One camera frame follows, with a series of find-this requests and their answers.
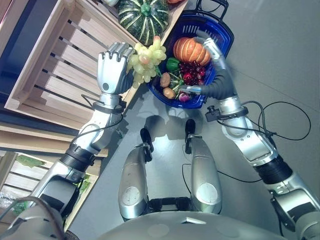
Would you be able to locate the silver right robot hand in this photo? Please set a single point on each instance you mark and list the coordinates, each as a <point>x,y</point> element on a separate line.
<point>221,87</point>

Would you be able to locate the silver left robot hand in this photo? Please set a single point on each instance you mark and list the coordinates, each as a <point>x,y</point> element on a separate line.
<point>111,72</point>

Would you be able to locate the green grape bunch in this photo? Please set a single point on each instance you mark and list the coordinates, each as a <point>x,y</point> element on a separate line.
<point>147,62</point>

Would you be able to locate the blue plastic shopping basket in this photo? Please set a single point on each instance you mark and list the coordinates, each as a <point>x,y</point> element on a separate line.
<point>217,32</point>

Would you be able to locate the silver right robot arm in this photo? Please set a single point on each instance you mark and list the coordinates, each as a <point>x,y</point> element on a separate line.
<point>260,150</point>

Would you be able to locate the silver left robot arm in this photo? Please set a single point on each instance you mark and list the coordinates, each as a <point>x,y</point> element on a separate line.
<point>75,152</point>

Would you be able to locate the dark red grape bunch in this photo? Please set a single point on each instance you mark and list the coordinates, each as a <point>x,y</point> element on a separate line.
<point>193,68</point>

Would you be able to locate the purple red radish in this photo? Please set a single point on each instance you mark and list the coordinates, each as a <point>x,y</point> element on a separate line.
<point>184,97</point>

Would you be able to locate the orange ribbed pumpkin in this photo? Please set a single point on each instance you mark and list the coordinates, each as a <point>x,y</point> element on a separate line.
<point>190,51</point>

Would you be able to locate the brown potato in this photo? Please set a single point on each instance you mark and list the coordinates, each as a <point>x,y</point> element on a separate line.
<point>165,80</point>
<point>169,93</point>

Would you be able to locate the large wooden slatted crate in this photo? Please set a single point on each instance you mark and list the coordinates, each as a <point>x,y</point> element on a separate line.
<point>62,50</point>

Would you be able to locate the green bell pepper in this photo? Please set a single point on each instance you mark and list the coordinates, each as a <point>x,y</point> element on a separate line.
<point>172,64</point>

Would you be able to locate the green striped pumpkin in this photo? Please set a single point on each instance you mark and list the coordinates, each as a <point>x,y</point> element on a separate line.
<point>142,18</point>

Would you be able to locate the white round vegetable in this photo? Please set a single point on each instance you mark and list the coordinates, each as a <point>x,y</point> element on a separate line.
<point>111,2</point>

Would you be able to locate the orange vegetable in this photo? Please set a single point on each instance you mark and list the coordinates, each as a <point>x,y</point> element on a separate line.
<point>175,1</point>

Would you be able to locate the wooden shelf board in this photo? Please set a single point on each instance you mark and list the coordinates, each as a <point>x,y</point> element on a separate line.
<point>37,140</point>

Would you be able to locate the silver left robot leg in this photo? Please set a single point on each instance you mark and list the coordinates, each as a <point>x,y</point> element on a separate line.
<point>133,180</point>

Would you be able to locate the green leafy vegetable in crate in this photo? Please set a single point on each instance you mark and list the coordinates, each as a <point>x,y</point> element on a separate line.
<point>31,162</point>

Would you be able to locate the small wooden crate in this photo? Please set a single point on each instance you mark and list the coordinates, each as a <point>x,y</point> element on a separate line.
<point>15,175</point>

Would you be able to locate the silver robot torso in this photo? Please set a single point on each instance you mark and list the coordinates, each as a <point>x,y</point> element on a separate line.
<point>190,227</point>

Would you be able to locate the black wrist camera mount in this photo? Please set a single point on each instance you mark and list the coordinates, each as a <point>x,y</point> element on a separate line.
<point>212,113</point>

